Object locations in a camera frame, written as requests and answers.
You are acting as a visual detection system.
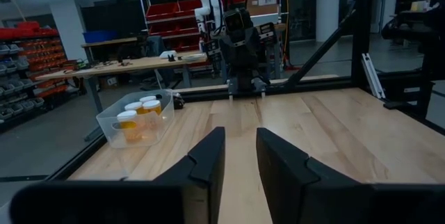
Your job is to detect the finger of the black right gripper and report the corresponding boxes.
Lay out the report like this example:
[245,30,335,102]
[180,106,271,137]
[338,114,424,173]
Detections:
[202,38,224,66]
[256,21,278,47]

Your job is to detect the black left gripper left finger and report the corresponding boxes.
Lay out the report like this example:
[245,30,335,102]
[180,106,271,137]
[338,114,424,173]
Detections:
[152,126,227,224]

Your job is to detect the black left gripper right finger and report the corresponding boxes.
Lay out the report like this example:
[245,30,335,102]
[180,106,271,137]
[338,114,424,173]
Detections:
[255,127,375,224]

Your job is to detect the amber bottle with red print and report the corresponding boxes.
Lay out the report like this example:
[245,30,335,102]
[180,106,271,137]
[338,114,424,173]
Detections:
[142,99,163,131]

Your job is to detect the amber bottle with oval pills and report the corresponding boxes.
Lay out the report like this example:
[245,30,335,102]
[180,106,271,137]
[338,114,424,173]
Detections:
[124,101,145,117]

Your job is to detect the amber bottle small yellow pills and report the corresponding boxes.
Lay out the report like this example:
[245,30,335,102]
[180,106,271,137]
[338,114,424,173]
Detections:
[117,110,140,144]

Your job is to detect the clear plastic bin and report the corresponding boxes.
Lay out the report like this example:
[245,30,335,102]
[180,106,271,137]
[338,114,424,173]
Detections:
[96,89,175,149]

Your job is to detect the blue storage bin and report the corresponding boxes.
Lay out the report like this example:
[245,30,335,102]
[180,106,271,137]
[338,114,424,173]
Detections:
[82,30,120,44]

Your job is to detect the brown cardboard box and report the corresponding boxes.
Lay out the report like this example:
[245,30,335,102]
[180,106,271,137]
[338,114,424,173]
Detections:
[246,0,281,17]

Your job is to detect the dark office chair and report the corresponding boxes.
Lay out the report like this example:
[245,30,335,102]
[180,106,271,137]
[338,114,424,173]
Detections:
[144,35,177,91]

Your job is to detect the small black device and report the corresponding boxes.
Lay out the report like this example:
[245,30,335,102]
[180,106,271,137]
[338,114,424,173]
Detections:
[172,93,186,110]

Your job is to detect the metal rack with red bins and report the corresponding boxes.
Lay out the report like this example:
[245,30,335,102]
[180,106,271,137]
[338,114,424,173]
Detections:
[138,0,283,54]

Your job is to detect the white building column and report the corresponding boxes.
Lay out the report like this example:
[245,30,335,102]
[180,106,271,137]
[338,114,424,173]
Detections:
[315,0,341,43]

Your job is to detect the long wooden workbench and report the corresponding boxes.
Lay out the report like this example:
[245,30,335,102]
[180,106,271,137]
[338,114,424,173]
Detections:
[34,50,209,113]

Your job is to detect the silver aluminium extrusion bar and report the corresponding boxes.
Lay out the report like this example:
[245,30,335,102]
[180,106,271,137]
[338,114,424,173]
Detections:
[361,52,387,99]

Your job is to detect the black equipment stand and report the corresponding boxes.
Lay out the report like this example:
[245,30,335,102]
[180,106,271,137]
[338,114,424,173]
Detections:
[380,0,445,128]

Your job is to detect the rack of red grey bins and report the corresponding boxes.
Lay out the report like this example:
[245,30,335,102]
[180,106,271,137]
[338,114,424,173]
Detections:
[0,21,83,127]

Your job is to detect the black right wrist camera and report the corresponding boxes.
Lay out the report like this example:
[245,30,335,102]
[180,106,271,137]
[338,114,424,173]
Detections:
[222,7,253,33]

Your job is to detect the black diagonal frame brace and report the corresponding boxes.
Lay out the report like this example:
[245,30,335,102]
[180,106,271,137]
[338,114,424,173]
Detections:
[283,3,356,88]

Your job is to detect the black table frame rail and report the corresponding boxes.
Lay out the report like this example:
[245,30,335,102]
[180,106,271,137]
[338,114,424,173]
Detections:
[173,75,353,102]
[44,134,107,182]

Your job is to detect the black frame post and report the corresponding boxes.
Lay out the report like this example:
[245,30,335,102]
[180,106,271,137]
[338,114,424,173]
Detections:
[350,0,373,89]

